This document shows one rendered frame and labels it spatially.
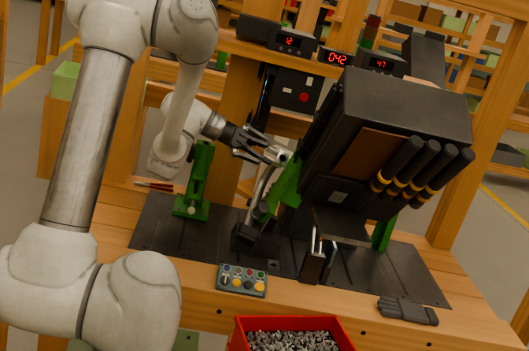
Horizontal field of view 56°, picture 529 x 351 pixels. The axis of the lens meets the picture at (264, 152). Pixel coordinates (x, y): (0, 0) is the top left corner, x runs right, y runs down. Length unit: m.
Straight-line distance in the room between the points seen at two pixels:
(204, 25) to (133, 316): 0.60
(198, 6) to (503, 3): 1.27
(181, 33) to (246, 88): 0.82
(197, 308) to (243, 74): 0.84
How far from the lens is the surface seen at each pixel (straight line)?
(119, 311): 1.04
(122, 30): 1.10
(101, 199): 1.93
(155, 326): 1.05
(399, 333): 1.69
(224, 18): 8.51
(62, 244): 1.06
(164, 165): 1.56
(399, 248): 2.12
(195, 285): 1.53
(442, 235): 2.29
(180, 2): 1.08
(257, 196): 1.76
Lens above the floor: 1.80
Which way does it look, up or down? 20 degrees down
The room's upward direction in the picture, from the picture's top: 15 degrees clockwise
